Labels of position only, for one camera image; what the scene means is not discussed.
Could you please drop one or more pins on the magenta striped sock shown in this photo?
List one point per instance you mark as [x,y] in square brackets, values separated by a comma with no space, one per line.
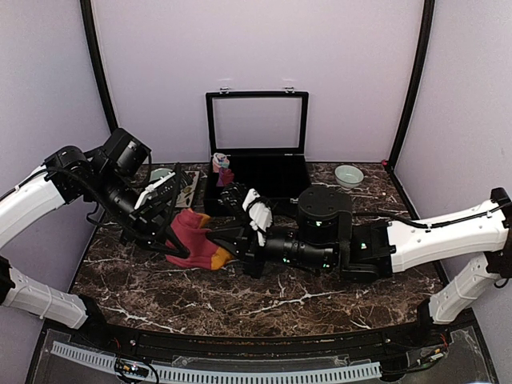
[190,228]

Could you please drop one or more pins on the magenta purple rolled sock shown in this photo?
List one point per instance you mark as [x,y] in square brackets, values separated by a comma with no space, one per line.
[225,177]

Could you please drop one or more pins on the black compartment storage box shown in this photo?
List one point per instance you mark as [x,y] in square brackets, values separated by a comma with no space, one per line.
[263,135]

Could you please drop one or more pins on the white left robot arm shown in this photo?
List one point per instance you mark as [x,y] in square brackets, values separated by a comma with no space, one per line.
[62,178]

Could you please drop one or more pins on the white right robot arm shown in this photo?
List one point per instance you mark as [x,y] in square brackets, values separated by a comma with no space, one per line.
[483,232]

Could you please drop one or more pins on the black corner post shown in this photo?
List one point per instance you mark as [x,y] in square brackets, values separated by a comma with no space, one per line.
[414,83]
[92,41]

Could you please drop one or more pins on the green ceramic bowl on plate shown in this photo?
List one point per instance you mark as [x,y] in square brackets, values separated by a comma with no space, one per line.
[160,173]

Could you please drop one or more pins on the green bowl at right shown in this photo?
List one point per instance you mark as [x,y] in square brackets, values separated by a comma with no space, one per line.
[348,177]

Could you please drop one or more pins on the black right corner post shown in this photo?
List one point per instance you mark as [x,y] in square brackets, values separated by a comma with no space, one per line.
[414,83]

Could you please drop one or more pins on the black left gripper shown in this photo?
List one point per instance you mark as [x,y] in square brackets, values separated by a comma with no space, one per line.
[149,222]

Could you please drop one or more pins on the pink white rolled sock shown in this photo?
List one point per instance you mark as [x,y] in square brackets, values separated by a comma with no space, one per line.
[220,161]

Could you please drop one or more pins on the black left corner post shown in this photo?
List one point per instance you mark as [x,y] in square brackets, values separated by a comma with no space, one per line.
[92,41]

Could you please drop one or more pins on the white perforated front rail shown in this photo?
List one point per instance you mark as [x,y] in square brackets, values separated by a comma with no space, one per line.
[135,371]

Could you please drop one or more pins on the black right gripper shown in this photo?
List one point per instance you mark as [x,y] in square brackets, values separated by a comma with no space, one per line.
[241,234]

